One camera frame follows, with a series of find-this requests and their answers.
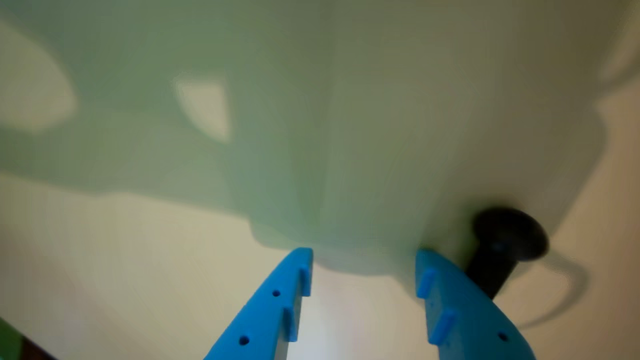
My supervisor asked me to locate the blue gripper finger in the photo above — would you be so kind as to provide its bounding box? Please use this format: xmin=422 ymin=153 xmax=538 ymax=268
xmin=415 ymin=248 xmax=537 ymax=360
xmin=204 ymin=247 xmax=314 ymax=360

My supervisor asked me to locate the black bolt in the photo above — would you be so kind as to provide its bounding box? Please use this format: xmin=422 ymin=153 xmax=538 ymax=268
xmin=465 ymin=206 xmax=550 ymax=300

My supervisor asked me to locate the yellow paper mat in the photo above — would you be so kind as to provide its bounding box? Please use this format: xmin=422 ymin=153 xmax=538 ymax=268
xmin=0 ymin=0 xmax=640 ymax=360

